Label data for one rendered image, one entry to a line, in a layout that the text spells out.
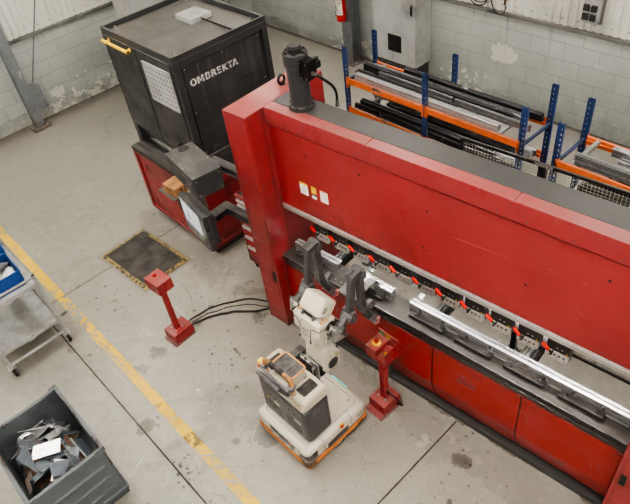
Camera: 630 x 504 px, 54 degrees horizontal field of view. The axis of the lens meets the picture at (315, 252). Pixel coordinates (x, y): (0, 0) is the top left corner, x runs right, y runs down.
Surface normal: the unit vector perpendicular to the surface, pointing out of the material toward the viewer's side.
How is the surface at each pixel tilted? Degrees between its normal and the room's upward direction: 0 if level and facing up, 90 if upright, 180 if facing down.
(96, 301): 0
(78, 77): 90
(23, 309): 0
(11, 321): 0
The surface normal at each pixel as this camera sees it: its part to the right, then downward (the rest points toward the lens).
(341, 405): -0.11, -0.73
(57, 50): 0.69, 0.43
